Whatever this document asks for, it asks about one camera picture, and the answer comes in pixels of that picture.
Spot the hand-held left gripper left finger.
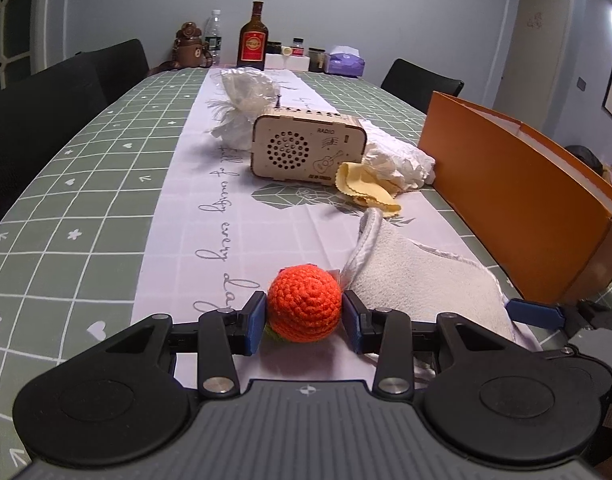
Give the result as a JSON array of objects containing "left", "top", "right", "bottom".
[{"left": 93, "top": 291, "right": 267, "bottom": 396}]

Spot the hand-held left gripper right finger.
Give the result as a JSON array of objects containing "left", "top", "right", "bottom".
[{"left": 342, "top": 290, "right": 517, "bottom": 396}]

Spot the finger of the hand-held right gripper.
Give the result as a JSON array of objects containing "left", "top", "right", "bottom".
[{"left": 506, "top": 297, "right": 582, "bottom": 331}]

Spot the orange crochet ball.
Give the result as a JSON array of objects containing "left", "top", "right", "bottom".
[{"left": 267, "top": 265, "right": 343, "bottom": 345}]

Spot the beige wash mitt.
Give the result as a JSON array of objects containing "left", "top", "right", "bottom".
[{"left": 342, "top": 208, "right": 524, "bottom": 376}]

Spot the orange cardboard box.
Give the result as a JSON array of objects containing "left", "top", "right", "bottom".
[{"left": 418, "top": 91, "right": 612, "bottom": 306}]

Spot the yellow cloth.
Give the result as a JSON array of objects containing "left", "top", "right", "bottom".
[{"left": 335, "top": 161, "right": 403, "bottom": 213}]

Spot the white paper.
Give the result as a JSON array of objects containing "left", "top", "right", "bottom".
[{"left": 358, "top": 121, "right": 437, "bottom": 196}]

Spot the white plastic bag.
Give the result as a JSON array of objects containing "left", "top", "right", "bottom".
[{"left": 208, "top": 67, "right": 287, "bottom": 150}]

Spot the white printed table runner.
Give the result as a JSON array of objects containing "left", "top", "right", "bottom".
[{"left": 130, "top": 67, "right": 542, "bottom": 391}]

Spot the wooden radio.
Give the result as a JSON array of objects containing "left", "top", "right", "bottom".
[{"left": 251, "top": 92, "right": 368, "bottom": 187}]

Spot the green checked tablecloth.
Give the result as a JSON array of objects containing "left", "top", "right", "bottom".
[{"left": 0, "top": 67, "right": 612, "bottom": 466}]

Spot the black chair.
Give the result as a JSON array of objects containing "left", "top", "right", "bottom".
[
  {"left": 381, "top": 58, "right": 465, "bottom": 111},
  {"left": 76, "top": 38, "right": 150, "bottom": 106},
  {"left": 0, "top": 55, "right": 109, "bottom": 226}
]

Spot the purple tissue pack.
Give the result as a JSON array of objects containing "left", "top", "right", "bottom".
[{"left": 325, "top": 45, "right": 365, "bottom": 77}]

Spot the white box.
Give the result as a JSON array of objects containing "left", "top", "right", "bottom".
[{"left": 264, "top": 53, "right": 311, "bottom": 72}]

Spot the cream door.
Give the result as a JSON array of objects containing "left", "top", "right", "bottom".
[{"left": 493, "top": 0, "right": 572, "bottom": 111}]

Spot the brown liquor bottle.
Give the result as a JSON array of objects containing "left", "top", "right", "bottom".
[{"left": 237, "top": 1, "right": 267, "bottom": 71}]

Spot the brown bear-shaped bottle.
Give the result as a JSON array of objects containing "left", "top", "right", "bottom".
[{"left": 173, "top": 21, "right": 207, "bottom": 68}]

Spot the clear water bottle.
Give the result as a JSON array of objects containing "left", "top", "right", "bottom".
[{"left": 204, "top": 9, "right": 221, "bottom": 67}]

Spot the glass paned door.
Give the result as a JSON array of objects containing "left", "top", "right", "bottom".
[{"left": 0, "top": 0, "right": 41, "bottom": 91}]

